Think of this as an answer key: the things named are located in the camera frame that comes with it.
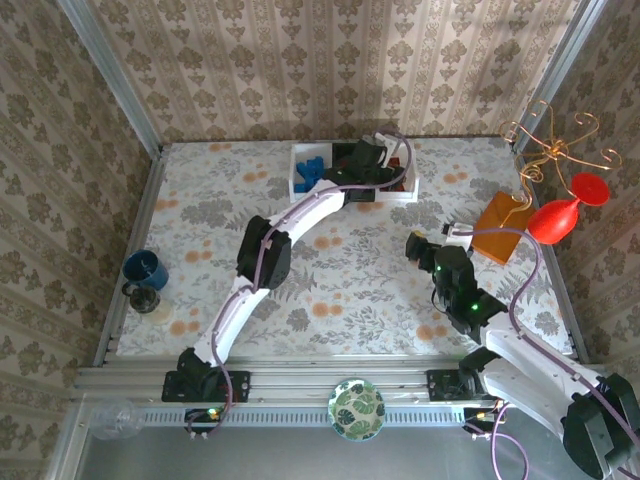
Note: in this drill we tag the white rectangular tray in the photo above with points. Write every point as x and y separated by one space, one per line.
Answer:
400 196
327 152

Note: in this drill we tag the small dark glass jar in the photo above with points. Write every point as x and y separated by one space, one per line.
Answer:
143 300

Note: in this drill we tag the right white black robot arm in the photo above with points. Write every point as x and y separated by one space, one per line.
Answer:
530 370

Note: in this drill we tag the aluminium table side rail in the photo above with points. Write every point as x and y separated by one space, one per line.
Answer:
140 225
567 305

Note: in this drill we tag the small left controller board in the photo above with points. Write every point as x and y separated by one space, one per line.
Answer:
202 415

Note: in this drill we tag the green leaf pattern bowl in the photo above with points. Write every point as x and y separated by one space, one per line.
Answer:
356 410

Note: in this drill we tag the orange cardboard box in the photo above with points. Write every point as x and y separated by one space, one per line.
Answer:
500 235

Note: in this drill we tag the cream round coaster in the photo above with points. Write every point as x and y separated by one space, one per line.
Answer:
162 316

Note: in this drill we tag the blue lego brick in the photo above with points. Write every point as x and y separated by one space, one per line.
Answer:
301 169
315 167
300 186
312 181

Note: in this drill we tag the aluminium frame post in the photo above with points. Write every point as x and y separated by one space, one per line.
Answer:
114 80
562 65

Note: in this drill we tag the small controller board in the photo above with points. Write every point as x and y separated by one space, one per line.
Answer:
480 417
202 415

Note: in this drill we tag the long aluminium base rail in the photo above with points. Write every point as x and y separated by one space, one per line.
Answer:
300 372

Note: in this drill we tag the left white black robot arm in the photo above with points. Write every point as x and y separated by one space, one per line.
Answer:
262 255

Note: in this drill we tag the clear drinking glass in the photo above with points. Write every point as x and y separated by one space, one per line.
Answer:
116 419

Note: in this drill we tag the small right controller board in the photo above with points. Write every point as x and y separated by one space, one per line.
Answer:
480 417

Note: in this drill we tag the dark blue mug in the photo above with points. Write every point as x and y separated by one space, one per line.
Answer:
147 272

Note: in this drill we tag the red wine glass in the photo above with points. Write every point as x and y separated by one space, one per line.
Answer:
552 222

